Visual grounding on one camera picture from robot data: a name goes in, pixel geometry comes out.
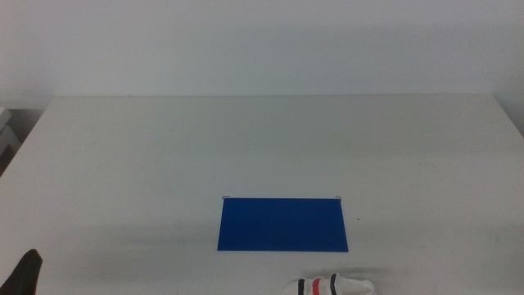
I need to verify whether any blue rectangular mat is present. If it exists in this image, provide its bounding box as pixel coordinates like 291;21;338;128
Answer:
216;197;350;253

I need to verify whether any white side furniture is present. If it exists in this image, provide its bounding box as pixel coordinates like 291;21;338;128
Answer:
0;107;21;157

